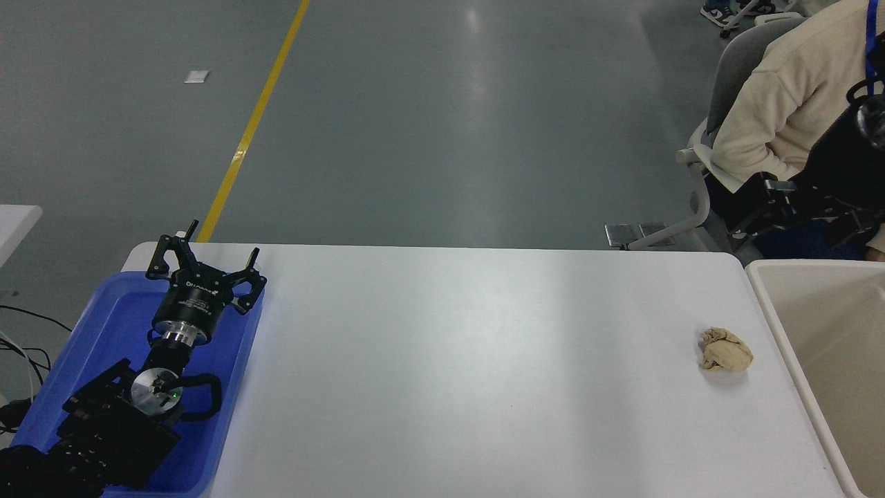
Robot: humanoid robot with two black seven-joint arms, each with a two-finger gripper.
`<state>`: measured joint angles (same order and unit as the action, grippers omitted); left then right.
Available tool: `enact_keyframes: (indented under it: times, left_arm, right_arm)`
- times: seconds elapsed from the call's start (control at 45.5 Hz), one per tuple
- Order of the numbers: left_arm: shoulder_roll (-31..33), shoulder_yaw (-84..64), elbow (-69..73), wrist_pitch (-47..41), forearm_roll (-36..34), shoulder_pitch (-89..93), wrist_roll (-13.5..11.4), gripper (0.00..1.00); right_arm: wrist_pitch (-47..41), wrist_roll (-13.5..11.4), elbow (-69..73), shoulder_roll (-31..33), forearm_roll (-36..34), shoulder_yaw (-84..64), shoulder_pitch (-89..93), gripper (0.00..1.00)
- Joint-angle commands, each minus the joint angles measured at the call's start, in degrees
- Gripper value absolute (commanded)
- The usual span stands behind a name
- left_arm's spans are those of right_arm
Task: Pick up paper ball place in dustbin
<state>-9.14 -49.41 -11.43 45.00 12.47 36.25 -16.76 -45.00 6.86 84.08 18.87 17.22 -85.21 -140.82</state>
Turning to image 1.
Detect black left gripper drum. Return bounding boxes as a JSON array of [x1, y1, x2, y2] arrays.
[[151, 270, 230, 335]]

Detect tan paper ball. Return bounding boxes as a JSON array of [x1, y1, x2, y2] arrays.
[[700, 327, 754, 373]]

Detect blue plastic tray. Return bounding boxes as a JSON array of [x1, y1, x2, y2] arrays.
[[10, 271, 266, 497]]

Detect white side table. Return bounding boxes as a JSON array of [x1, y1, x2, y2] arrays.
[[0, 205, 44, 268]]

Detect grey white office chair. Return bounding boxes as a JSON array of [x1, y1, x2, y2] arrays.
[[626, 17, 806, 251]]

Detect white chair base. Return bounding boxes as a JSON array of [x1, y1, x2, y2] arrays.
[[719, 0, 804, 39]]

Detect person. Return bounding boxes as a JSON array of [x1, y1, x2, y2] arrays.
[[709, 0, 885, 264]]

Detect large pale plastic bin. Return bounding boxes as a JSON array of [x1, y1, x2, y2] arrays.
[[745, 259, 885, 498]]

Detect thin black cable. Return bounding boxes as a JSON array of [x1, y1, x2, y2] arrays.
[[0, 305, 73, 333]]

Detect looped black cable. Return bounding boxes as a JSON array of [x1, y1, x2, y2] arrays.
[[0, 342, 53, 389]]

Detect blue lanyard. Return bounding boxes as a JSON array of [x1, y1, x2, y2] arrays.
[[865, 0, 879, 81]]

